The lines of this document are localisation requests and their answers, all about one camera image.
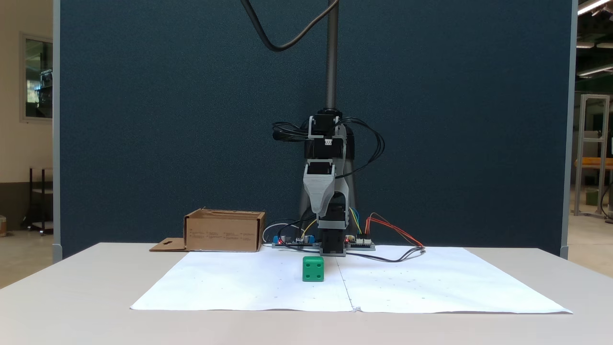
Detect dark blue partition panel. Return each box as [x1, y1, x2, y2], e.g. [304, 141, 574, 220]
[53, 0, 578, 260]

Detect black motor cable bundle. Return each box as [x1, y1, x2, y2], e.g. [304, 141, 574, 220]
[272, 122, 312, 142]

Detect green dice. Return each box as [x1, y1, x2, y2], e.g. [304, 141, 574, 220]
[302, 256, 325, 282]

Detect circuit board with blue parts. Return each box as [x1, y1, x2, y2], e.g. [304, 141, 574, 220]
[272, 234, 318, 249]

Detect black camera tripod stand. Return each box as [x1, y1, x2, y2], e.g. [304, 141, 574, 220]
[272, 0, 358, 245]

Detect framed wall window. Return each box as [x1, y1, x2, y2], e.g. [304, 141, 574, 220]
[19, 33, 53, 123]

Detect black and orange cable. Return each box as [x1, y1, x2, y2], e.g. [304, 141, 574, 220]
[346, 212, 427, 263]

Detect grey wide fixed gripper finger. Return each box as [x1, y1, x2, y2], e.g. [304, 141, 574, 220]
[304, 180, 336, 217]

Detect white paper sheet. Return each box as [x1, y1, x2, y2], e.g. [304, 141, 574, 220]
[338, 247, 573, 315]
[130, 249, 355, 312]

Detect black shelf rack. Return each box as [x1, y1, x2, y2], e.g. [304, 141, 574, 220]
[26, 165, 54, 235]

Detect circuit board with orange wires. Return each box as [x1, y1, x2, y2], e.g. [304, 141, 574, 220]
[346, 235, 376, 252]

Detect thick black hanging cable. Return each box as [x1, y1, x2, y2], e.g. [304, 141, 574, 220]
[241, 0, 340, 52]

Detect white cable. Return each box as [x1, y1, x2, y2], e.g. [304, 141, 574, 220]
[261, 221, 300, 246]

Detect aluminium profile frame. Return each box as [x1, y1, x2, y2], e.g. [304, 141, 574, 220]
[574, 94, 612, 219]

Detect black motor cable loop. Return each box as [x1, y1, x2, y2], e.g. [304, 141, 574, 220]
[342, 117, 385, 179]

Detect brown cardboard box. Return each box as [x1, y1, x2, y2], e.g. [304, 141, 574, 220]
[149, 207, 266, 253]

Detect orange wooden table top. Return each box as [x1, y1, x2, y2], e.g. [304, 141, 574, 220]
[575, 158, 613, 170]

